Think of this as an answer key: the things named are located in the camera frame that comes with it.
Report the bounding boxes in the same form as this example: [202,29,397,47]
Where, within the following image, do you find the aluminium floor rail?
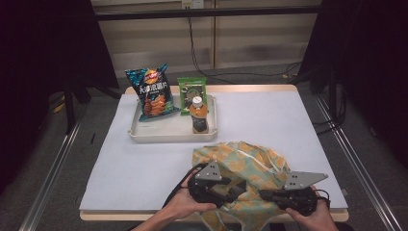
[314,95,403,231]
[18,118,83,231]

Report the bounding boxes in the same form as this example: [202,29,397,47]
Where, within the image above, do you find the white plastic tray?
[128,94,219,143]

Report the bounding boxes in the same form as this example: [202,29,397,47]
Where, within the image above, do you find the orange-patterned teal cloth bag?
[191,141,292,231]

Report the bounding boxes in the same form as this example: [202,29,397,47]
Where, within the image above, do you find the person's left hand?
[166,180,218,223]

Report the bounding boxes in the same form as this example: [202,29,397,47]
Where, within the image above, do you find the black wall cable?
[187,17,302,85]

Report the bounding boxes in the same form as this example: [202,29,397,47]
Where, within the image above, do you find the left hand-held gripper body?
[187,160,229,209]

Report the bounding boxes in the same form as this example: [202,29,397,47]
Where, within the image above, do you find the green snack packet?
[177,76,208,116]

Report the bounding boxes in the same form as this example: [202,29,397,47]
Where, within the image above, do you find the white wall socket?
[181,0,205,10]

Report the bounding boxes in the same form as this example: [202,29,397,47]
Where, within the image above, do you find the black curtain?
[297,0,408,167]
[0,0,119,193]

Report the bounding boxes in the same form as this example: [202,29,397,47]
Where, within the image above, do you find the person's right hand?
[284,186,333,231]

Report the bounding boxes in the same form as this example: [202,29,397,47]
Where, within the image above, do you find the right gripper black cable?
[316,188,332,207]

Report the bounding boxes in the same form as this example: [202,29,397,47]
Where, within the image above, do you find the dark blue chips bag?
[124,63,181,122]

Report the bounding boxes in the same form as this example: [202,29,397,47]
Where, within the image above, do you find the orange drink bottle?
[189,95,210,135]

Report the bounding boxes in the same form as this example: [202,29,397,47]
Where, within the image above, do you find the black horizontal bar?
[95,5,321,22]

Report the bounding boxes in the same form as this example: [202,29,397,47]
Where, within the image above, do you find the black metal stand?
[62,76,123,134]

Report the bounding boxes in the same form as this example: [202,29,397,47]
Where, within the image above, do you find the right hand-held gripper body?
[272,170,329,217]

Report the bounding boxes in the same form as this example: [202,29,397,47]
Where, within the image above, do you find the black floor cables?
[312,90,348,136]

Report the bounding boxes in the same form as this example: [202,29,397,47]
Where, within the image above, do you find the white table cover sheet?
[79,90,349,213]

